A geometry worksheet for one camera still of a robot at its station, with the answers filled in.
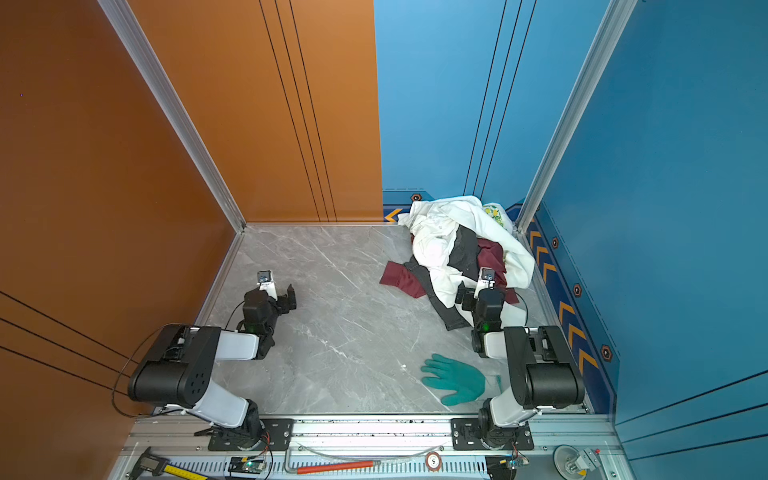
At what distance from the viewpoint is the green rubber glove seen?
807mm

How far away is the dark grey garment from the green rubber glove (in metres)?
0.12

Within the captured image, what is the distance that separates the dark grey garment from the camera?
0.94 meters
